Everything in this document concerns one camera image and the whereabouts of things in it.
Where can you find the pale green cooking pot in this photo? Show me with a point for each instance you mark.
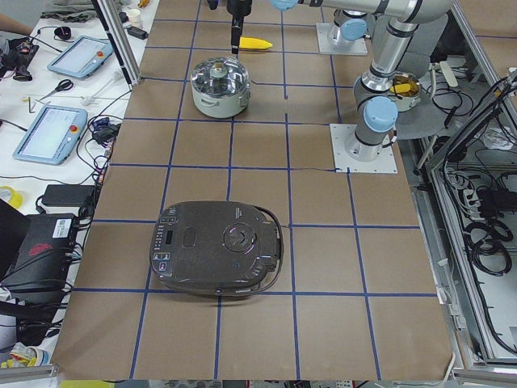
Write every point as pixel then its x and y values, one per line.
pixel 222 108

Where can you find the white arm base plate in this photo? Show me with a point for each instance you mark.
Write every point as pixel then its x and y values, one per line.
pixel 351 156
pixel 347 39

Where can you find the blue teach pendant near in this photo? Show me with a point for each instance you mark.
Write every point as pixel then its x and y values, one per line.
pixel 52 136

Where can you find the black power adapter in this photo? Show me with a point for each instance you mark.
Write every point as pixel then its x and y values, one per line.
pixel 65 195

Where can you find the blue teach pendant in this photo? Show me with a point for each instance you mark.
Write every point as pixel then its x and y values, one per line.
pixel 82 58
pixel 52 136

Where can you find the glass pot lid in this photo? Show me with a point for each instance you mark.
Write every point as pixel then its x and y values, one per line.
pixel 220 77

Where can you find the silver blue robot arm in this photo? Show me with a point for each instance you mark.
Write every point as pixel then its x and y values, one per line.
pixel 341 16
pixel 377 113

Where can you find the aluminium frame post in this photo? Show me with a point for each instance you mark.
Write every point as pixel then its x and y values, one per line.
pixel 110 20

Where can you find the small pot with yellow toys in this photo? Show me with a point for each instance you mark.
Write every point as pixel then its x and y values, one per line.
pixel 405 91

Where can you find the yellow toy corn cob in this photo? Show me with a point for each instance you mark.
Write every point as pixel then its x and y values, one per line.
pixel 255 44

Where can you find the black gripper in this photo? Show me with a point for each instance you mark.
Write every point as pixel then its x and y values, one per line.
pixel 237 8

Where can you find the blue teach pendant far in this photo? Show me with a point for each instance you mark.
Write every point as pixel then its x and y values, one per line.
pixel 82 58

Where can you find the yellow tape roll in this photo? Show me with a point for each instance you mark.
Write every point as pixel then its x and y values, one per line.
pixel 11 196

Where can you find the black scissors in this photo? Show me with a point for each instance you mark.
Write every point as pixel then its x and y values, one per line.
pixel 63 85

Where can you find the dark grey rice cooker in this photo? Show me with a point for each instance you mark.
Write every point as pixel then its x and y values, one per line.
pixel 217 248

